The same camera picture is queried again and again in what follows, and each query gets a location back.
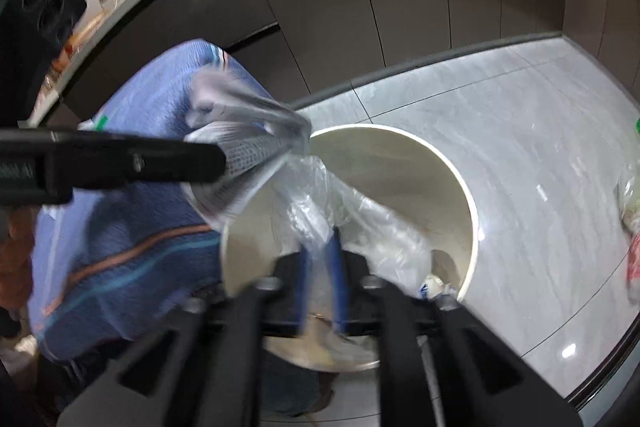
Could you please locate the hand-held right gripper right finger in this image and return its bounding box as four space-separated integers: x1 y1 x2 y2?
324 227 584 427

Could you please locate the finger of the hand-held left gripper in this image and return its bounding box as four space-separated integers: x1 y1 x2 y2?
47 129 227 184

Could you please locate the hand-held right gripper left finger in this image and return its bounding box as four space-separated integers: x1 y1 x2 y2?
55 251 315 427

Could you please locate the blue white striped packet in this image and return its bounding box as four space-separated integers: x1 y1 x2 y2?
182 66 314 234

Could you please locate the beige round bin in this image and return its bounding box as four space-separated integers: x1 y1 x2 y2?
219 124 481 374

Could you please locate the person's left hand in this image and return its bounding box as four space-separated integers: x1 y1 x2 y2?
0 206 40 309

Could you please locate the white blue wrapper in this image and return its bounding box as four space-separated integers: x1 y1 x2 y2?
417 274 459 302

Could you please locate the person's leg in jeans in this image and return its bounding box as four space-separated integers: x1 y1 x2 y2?
259 356 337 419

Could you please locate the white bag with red print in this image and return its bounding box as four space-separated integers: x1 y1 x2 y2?
624 227 640 308

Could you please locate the translucent plastic bag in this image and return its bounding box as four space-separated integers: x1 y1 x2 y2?
614 164 640 233

